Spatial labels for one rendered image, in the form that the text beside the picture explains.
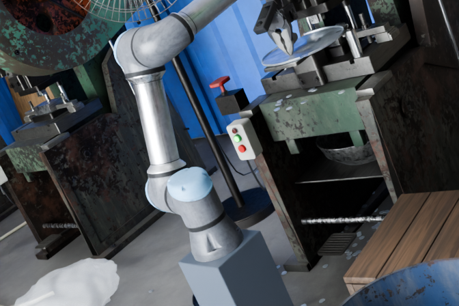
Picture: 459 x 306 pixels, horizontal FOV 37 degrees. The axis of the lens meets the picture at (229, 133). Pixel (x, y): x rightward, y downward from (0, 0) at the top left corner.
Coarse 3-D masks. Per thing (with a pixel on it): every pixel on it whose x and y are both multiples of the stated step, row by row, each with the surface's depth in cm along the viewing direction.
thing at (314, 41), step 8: (312, 32) 237; (320, 32) 232; (328, 32) 228; (296, 40) 236; (304, 40) 229; (312, 40) 224; (320, 40) 222; (328, 40) 218; (280, 48) 235; (296, 48) 223; (304, 48) 219; (312, 48) 216; (320, 48) 211; (264, 56) 232; (272, 56) 230; (280, 56) 225; (288, 56) 221; (296, 56) 216; (264, 64) 222; (272, 64) 218; (280, 64) 215
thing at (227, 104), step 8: (240, 88) 242; (224, 96) 241; (232, 96) 239; (240, 96) 241; (224, 104) 243; (232, 104) 240; (240, 104) 240; (248, 104) 243; (224, 112) 245; (232, 112) 242
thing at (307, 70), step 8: (312, 56) 221; (320, 56) 224; (288, 64) 213; (296, 64) 211; (304, 64) 224; (312, 64) 222; (320, 64) 223; (296, 72) 228; (304, 72) 226; (312, 72) 224; (320, 72) 223; (304, 80) 227; (312, 80) 226; (320, 80) 224; (304, 88) 229
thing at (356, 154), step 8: (320, 136) 256; (328, 136) 258; (336, 136) 260; (344, 136) 261; (320, 144) 252; (328, 144) 257; (336, 144) 258; (344, 144) 259; (352, 144) 259; (368, 144) 231; (328, 152) 240; (336, 152) 237; (344, 152) 234; (352, 152) 233; (360, 152) 233; (368, 152) 232; (336, 160) 240; (344, 160) 237; (352, 160) 236; (360, 160) 236; (368, 160) 237
